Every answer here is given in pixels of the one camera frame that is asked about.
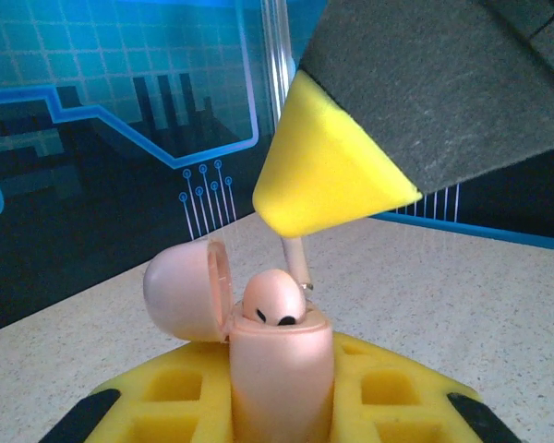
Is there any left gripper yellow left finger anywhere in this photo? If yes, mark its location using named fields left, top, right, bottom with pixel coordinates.
left=39, top=341, right=235, bottom=443

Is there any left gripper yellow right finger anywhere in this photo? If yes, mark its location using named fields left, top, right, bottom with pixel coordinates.
left=332, top=331, right=524, bottom=443

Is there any pink earbud charging case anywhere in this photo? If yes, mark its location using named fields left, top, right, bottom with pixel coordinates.
left=142, top=239, right=337, bottom=443

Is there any pink wireless earbud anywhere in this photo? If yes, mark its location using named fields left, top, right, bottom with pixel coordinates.
left=242, top=269, right=308, bottom=327
left=280, top=234, right=315, bottom=292

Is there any blue table edge strip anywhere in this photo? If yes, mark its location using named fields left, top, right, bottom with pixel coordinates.
left=373, top=210, right=554, bottom=254

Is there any aluminium frame post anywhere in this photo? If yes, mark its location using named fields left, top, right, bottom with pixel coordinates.
left=260, top=0, right=293, bottom=153

